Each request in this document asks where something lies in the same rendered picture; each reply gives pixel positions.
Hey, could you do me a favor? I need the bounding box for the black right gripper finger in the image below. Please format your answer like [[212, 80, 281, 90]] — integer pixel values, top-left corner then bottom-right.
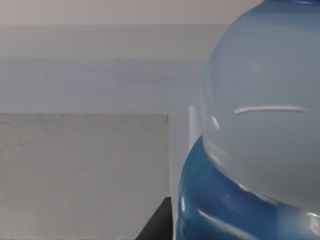
[[135, 196, 174, 240]]

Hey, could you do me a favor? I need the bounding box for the clear blue plastic bottle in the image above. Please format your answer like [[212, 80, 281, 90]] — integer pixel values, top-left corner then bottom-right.
[[175, 0, 320, 240]]

